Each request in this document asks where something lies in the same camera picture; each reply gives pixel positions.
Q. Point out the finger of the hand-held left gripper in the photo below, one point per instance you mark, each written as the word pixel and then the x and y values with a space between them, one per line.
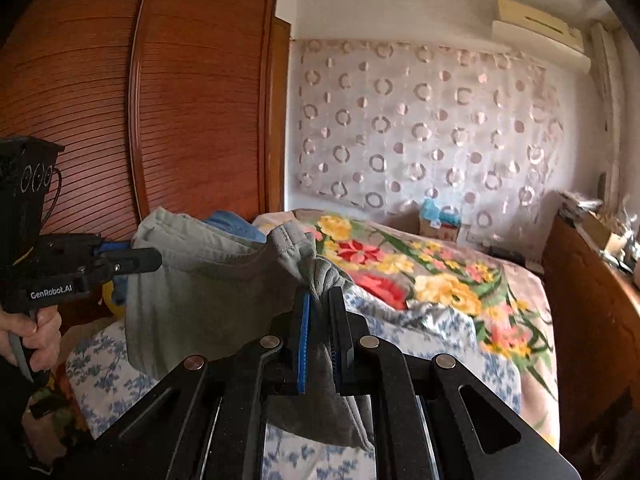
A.
pixel 135 260
pixel 114 247

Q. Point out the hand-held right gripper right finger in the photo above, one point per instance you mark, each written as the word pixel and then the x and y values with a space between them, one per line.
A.
pixel 341 350

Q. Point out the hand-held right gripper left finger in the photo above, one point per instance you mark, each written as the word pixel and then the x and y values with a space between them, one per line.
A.
pixel 302 345

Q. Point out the grey pants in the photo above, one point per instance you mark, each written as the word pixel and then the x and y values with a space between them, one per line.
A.
pixel 210 300

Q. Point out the person's left hand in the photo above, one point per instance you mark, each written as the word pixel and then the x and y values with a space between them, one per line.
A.
pixel 42 335

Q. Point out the yellow soft item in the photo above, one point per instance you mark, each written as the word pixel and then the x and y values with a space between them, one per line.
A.
pixel 112 300

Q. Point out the blue floral bed sheet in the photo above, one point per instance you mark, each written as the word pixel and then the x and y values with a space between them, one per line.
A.
pixel 440 330

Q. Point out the folded blue towel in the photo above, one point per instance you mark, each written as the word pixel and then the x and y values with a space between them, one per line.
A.
pixel 235 225

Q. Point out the pink flowered blanket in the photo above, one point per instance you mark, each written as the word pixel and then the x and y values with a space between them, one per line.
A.
pixel 450 280

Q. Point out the person's dark clothing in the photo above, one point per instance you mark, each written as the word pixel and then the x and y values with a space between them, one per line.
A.
pixel 45 420

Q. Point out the blue tissue box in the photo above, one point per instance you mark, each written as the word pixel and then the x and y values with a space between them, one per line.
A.
pixel 440 220

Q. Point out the wooden slatted wardrobe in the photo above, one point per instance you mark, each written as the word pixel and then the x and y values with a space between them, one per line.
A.
pixel 200 85

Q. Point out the wooden cabinet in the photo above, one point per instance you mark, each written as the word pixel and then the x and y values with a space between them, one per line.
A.
pixel 585 310

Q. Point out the cardboard box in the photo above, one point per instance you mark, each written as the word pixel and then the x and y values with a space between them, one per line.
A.
pixel 600 232

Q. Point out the white window curtain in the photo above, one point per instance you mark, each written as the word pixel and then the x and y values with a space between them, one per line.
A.
pixel 605 110

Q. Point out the white air conditioner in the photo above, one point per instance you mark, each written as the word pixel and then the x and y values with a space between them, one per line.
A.
pixel 540 25

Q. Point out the circle patterned wall cloth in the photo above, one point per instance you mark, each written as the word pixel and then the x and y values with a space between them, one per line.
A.
pixel 425 125

